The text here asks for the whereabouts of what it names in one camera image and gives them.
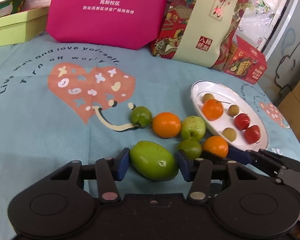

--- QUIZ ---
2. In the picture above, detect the large green mango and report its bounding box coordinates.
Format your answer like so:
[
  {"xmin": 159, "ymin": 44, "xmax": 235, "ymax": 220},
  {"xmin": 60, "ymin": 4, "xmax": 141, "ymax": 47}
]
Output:
[{"xmin": 129, "ymin": 141, "xmax": 178, "ymax": 181}]

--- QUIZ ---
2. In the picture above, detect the pink tote bag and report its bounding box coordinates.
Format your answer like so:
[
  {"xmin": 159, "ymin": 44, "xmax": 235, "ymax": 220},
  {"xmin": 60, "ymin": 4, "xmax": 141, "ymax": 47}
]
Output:
[{"xmin": 46, "ymin": 0, "xmax": 167, "ymax": 50}]

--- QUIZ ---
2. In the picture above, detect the small dark green fruit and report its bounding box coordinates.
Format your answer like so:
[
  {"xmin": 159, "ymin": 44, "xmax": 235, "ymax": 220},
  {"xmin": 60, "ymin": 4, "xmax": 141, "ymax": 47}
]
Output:
[{"xmin": 130, "ymin": 106, "xmax": 152, "ymax": 128}]

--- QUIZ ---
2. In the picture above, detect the orange with stem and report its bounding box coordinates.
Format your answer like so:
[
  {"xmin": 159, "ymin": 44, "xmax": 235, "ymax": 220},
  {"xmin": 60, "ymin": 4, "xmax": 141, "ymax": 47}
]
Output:
[{"xmin": 202, "ymin": 99, "xmax": 230, "ymax": 121}]

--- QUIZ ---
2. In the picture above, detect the lower cardboard box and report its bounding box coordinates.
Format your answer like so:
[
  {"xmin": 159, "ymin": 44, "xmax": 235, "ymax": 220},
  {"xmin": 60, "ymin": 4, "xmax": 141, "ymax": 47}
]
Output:
[{"xmin": 277, "ymin": 92, "xmax": 300, "ymax": 140}]

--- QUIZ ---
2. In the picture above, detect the green bowl container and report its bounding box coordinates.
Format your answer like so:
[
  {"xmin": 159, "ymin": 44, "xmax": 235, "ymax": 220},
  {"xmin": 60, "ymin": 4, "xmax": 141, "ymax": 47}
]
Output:
[{"xmin": 0, "ymin": 0, "xmax": 26, "ymax": 18}]

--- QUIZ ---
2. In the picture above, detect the light green guava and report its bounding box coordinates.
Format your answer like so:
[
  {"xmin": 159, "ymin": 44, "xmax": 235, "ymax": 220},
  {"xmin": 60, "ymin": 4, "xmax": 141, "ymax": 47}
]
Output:
[{"xmin": 180, "ymin": 116, "xmax": 206, "ymax": 141}]

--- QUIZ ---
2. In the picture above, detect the round green fruit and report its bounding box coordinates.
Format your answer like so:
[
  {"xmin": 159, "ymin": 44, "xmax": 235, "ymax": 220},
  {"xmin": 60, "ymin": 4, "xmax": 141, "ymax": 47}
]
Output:
[{"xmin": 177, "ymin": 139, "xmax": 202, "ymax": 160}]

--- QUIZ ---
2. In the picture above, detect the brown longan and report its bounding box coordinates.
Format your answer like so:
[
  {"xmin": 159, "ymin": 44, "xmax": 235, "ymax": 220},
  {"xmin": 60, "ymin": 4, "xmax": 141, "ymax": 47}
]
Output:
[
  {"xmin": 228, "ymin": 105, "xmax": 239, "ymax": 117},
  {"xmin": 222, "ymin": 127, "xmax": 237, "ymax": 142},
  {"xmin": 202, "ymin": 93, "xmax": 215, "ymax": 103}
]

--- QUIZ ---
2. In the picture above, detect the blue printed tablecloth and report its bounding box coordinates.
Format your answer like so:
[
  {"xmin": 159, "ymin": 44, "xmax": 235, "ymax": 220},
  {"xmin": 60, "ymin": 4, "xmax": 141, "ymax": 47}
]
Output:
[{"xmin": 0, "ymin": 34, "xmax": 300, "ymax": 239}]

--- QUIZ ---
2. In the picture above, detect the green box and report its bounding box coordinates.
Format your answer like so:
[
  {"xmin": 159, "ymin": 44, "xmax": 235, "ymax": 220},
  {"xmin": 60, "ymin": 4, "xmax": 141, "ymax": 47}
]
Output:
[{"xmin": 0, "ymin": 7, "xmax": 49, "ymax": 46}]

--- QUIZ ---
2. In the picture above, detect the red cracker box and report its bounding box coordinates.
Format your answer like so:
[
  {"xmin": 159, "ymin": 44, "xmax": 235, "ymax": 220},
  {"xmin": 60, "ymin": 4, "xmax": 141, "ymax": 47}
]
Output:
[{"xmin": 223, "ymin": 36, "xmax": 267, "ymax": 85}]

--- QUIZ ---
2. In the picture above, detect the red small fruit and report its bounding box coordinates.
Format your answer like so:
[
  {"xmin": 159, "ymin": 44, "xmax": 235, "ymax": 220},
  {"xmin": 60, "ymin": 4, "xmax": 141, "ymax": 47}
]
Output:
[
  {"xmin": 244, "ymin": 125, "xmax": 261, "ymax": 144},
  {"xmin": 234, "ymin": 113, "xmax": 250, "ymax": 131}
]

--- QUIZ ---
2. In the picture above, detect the white floral plastic bag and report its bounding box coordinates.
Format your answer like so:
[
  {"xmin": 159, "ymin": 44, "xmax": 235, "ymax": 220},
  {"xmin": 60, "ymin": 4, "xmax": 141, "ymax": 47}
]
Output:
[{"xmin": 236, "ymin": 0, "xmax": 287, "ymax": 51}]

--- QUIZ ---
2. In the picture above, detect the orange tangerine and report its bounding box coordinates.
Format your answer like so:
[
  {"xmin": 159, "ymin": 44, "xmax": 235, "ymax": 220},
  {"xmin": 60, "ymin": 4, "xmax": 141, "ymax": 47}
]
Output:
[
  {"xmin": 152, "ymin": 112, "xmax": 181, "ymax": 139},
  {"xmin": 202, "ymin": 136, "xmax": 229, "ymax": 158}
]

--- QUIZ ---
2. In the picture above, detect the white oval plate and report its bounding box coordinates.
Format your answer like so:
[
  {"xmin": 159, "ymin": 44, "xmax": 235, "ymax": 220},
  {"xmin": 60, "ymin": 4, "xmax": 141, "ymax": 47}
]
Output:
[{"xmin": 190, "ymin": 80, "xmax": 270, "ymax": 152}]

